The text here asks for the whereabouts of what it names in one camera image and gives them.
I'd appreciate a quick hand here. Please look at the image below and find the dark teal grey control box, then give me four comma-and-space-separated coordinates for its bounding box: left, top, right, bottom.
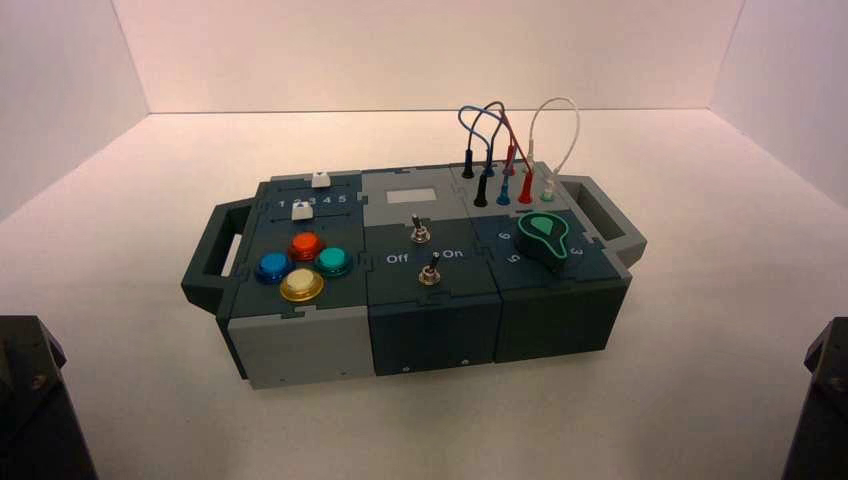
180, 160, 649, 391

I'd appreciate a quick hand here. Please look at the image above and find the teal round push button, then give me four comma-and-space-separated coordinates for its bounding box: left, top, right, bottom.
313, 246, 354, 279

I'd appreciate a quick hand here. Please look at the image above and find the orange round push button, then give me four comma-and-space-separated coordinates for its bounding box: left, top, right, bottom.
288, 231, 325, 263

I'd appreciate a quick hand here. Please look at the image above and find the dark green rotary knob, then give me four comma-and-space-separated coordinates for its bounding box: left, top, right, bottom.
515, 211, 586, 272

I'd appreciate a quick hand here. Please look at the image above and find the yellow round push button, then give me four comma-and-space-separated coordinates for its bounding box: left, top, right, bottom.
279, 268, 326, 303

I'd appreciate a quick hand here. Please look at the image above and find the blue round push button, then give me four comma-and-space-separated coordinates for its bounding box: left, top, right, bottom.
256, 252, 295, 285

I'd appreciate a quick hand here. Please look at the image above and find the black banana plug cable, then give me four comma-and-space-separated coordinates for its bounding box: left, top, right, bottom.
461, 101, 507, 209

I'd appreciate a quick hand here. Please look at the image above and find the blue banana plug cable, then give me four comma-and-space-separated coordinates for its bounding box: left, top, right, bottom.
458, 105, 514, 207

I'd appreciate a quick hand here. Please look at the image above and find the red banana plug cable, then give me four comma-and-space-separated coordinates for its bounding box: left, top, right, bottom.
498, 111, 535, 205

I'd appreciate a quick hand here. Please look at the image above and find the white banana plug cable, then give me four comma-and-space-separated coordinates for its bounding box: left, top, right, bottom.
526, 97, 582, 203

